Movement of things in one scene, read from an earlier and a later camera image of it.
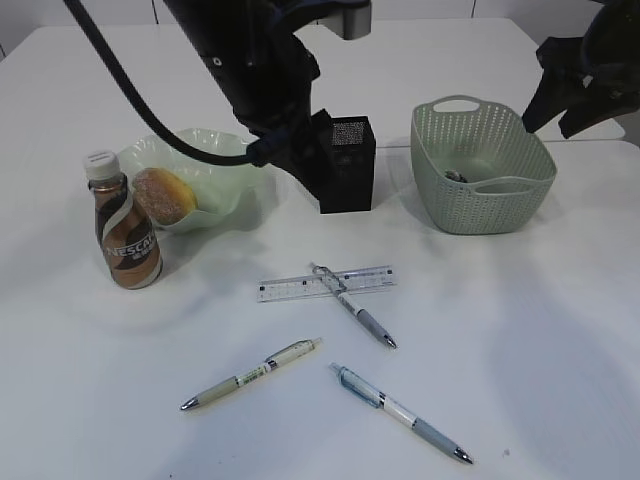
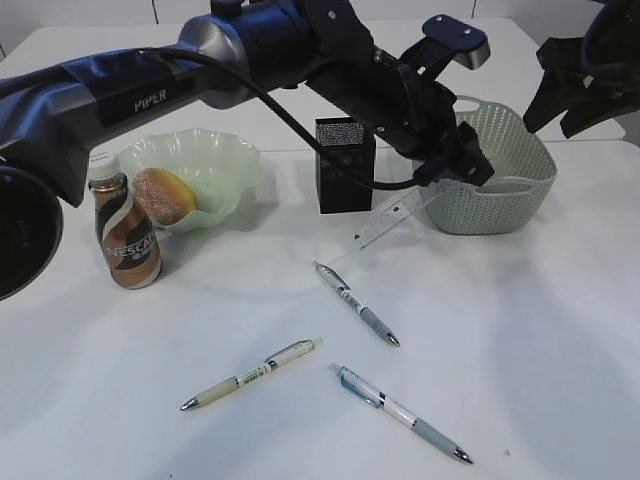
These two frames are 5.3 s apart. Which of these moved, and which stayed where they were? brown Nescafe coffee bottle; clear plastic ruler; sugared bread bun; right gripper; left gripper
Moved: left gripper; clear plastic ruler
Stayed: right gripper; sugared bread bun; brown Nescafe coffee bottle
